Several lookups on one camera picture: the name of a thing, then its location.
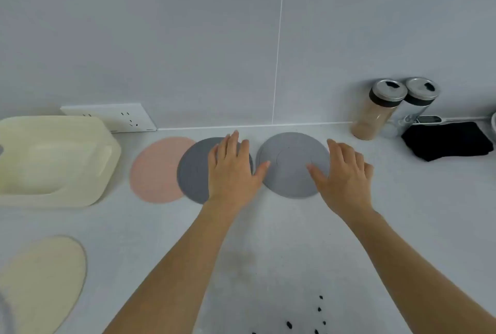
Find cream round mat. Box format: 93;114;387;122
0;235;88;334

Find person's left forearm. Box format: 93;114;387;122
102;198;250;334

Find person's right forearm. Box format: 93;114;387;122
338;208;496;334

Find person's left hand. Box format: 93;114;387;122
208;130;271;210

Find jar with tan powder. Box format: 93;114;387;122
352;79;408;141

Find scattered black crumbs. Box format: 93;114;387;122
251;295;327;334

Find dark grey round mat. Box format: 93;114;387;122
177;137;255;205

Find white wall socket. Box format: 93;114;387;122
60;103;157;133

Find clear jar with metal lid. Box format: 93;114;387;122
382;77;441;138

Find pink round mat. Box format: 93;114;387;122
129;136;198;204

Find person's right hand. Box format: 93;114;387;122
307;138;375;223

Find black folded cloth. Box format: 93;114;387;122
401;121;494;162

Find cream plastic basin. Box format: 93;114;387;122
0;115;122;207

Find white digital thermometer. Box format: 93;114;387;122
403;114;493;126

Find light grey round mat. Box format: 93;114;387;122
255;132;331;199

